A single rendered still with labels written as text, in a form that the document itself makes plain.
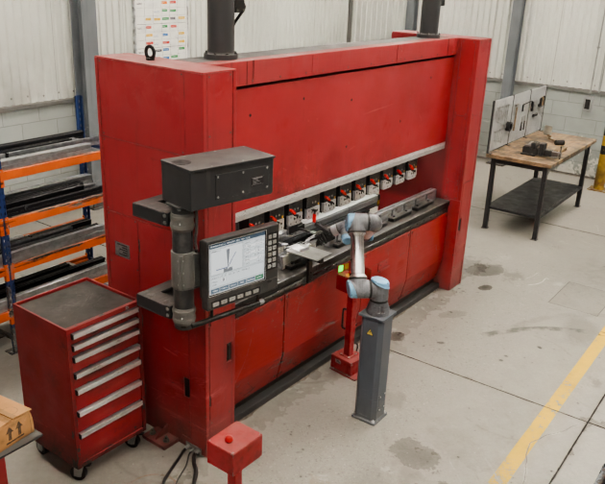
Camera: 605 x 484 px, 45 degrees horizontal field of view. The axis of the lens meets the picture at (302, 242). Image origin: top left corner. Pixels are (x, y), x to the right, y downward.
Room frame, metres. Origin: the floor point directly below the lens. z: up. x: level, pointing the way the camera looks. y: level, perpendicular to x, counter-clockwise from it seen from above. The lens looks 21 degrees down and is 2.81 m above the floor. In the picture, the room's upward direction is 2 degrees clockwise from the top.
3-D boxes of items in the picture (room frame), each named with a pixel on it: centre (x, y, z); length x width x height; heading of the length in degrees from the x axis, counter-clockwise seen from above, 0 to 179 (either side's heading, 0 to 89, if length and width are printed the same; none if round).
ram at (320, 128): (5.18, -0.31, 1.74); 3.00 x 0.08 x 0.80; 144
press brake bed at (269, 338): (5.15, -0.35, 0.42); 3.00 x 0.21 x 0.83; 144
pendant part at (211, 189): (3.34, 0.41, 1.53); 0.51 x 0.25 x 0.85; 134
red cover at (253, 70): (5.17, -0.32, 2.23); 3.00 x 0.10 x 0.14; 144
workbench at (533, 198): (8.62, -2.88, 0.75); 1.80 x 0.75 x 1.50; 145
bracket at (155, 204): (3.45, 0.63, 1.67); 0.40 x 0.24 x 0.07; 144
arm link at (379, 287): (4.14, -0.49, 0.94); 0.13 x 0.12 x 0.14; 97
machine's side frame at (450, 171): (6.59, -1.14, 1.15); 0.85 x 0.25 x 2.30; 54
